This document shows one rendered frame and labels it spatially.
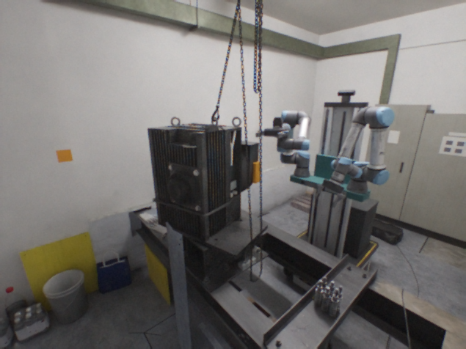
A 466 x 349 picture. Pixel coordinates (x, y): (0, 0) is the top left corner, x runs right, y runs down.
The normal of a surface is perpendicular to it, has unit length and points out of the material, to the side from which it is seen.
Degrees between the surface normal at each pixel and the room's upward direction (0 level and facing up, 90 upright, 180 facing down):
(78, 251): 87
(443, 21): 90
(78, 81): 90
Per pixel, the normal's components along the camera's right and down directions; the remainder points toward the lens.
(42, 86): 0.65, 0.23
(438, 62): -0.76, 0.20
